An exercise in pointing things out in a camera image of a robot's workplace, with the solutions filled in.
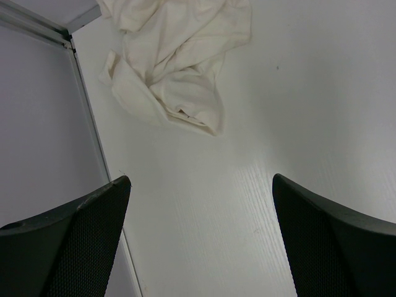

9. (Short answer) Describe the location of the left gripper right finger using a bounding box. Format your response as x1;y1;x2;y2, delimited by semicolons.
272;174;395;296

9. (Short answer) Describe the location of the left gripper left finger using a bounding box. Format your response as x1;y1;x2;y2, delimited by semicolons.
1;176;131;296

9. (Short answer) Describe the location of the cream white t-shirt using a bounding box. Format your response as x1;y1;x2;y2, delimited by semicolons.
98;1;252;136

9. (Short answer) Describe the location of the left aluminium frame post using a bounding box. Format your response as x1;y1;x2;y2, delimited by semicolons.
0;0;145;297

